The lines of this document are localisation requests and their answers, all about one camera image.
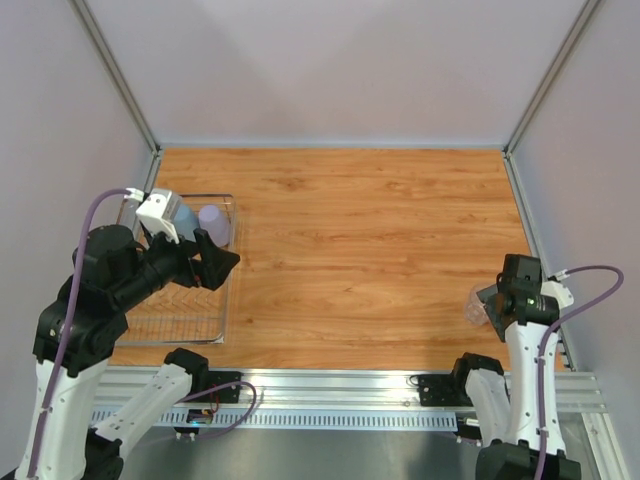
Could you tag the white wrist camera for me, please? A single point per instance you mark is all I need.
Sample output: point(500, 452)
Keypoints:
point(157, 213)
point(554, 287)

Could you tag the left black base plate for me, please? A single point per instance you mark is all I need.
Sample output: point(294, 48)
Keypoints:
point(228, 395)

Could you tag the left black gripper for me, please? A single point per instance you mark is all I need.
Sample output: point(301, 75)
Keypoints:
point(191, 273)

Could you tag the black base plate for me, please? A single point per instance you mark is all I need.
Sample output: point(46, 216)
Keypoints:
point(228, 395)
point(440, 390)

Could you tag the right aluminium frame post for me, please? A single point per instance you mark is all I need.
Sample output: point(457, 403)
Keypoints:
point(578, 28)

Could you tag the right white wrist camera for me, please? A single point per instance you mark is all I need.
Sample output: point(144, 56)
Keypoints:
point(554, 287)

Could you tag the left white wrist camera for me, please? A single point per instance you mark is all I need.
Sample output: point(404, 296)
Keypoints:
point(157, 213)

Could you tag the aluminium front rail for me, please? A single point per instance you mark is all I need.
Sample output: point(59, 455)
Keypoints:
point(298, 389)

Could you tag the blue plastic cup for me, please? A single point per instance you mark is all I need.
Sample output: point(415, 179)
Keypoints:
point(185, 222)

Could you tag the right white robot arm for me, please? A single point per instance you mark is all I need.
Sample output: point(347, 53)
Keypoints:
point(517, 412)

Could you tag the left aluminium frame post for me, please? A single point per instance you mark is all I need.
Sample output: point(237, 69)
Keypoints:
point(97, 38)

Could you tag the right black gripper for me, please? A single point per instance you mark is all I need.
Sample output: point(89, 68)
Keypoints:
point(498, 312)

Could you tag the aluminium frame post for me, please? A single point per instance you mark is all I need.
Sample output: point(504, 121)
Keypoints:
point(97, 38)
point(578, 28)

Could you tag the purple plastic cup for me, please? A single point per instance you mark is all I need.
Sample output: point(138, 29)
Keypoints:
point(216, 223)

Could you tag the wire dish rack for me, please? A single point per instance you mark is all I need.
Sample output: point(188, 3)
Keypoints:
point(177, 315)

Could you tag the clear glass cup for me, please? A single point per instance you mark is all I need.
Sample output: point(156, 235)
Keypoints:
point(474, 310)

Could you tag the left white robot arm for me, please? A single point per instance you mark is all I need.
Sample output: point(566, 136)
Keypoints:
point(76, 337)

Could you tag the slotted cable duct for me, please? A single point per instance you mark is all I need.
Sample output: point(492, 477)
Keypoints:
point(263, 418)

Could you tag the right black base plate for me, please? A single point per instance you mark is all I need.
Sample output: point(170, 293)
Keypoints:
point(440, 390)

